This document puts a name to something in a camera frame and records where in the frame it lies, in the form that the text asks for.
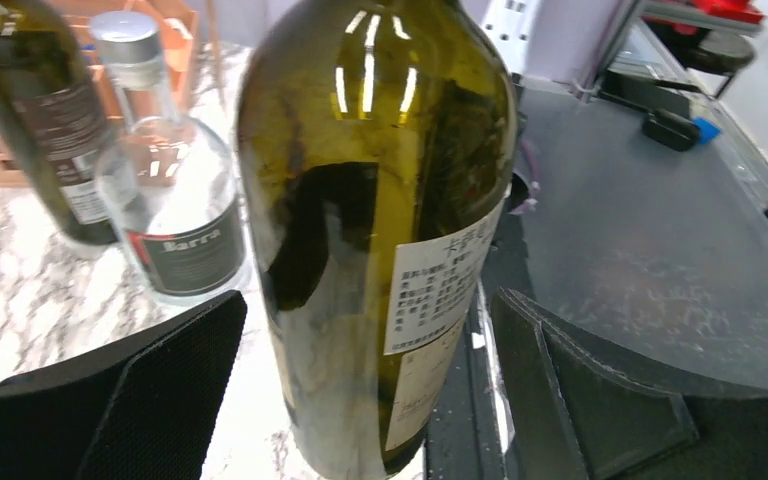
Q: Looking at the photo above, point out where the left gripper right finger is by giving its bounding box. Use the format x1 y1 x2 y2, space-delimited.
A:
491 288 768 479

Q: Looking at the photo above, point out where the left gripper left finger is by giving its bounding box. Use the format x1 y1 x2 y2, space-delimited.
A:
0 291 247 479

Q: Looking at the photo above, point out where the clear bottle silver cap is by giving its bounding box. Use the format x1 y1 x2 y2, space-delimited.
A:
88 10 249 306

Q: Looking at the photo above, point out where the green wine bottle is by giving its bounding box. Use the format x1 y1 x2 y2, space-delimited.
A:
0 1 117 247
234 0 519 480

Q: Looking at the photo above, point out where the peach plastic file organizer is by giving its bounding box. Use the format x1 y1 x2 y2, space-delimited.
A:
0 0 201 188

